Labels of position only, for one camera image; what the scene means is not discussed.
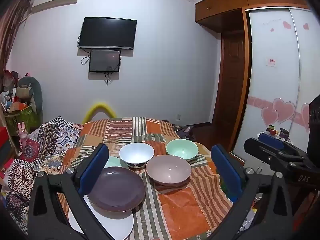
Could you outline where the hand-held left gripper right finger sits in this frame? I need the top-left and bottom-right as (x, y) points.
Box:
(211, 144), (294, 240)

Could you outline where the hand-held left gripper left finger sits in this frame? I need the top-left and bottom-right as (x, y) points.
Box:
(27, 144), (118, 240)

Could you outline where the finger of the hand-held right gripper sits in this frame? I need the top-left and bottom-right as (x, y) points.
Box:
(244, 137), (310, 167)
(259, 133), (300, 155)

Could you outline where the mint green plate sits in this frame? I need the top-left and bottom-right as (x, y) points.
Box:
(104, 156), (123, 169)

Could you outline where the purple plate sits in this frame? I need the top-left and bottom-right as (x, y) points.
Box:
(89, 167), (146, 212)

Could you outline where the white bowl with dark spots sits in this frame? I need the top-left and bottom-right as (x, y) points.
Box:
(119, 142), (155, 172)

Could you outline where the mint green bowl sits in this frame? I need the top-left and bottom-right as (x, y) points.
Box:
(166, 139), (199, 162)

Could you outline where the pink bowl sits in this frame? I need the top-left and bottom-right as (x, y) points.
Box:
(146, 154), (192, 188)

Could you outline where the white plate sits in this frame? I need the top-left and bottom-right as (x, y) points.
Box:
(68, 195), (135, 240)

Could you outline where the patterned patchwork blanket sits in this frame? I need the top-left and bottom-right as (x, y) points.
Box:
(0, 116), (84, 230)

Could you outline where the striped patchwork tablecloth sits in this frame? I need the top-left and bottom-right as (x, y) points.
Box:
(57, 117), (234, 240)

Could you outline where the yellow fuzzy hoop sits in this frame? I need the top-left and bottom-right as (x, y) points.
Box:
(82, 102), (116, 125)

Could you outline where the dark wooden door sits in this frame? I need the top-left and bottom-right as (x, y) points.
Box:
(212, 30), (247, 153)

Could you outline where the pink rabbit toy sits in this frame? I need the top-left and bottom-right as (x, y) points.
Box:
(16, 122), (28, 148)

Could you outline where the green box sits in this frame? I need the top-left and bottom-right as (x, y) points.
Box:
(4, 105), (40, 134)

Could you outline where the red box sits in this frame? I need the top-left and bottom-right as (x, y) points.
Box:
(0, 126), (13, 143)

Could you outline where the grey plush toy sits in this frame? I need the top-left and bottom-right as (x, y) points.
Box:
(16, 76), (43, 115)

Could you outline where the small black monitor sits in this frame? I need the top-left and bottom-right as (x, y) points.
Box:
(89, 49), (122, 73)

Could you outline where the pile of stuffed toys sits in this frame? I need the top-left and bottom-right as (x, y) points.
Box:
(0, 69), (19, 112)

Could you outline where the wooden wardrobe with white doors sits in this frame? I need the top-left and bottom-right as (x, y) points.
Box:
(195, 0), (320, 170)

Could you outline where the striped curtain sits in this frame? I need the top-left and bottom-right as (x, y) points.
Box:
(0, 0), (34, 70)

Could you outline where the black wall television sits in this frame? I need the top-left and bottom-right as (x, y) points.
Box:
(78, 17), (137, 50)

